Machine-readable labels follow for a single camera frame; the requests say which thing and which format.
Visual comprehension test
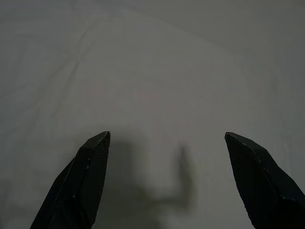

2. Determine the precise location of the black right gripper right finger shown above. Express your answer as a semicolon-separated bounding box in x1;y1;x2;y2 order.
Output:
224;132;305;229

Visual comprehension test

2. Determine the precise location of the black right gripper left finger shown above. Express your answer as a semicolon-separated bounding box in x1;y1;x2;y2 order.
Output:
30;131;112;229

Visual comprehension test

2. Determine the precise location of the bed with white sheet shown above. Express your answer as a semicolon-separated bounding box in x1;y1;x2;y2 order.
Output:
0;0;305;229

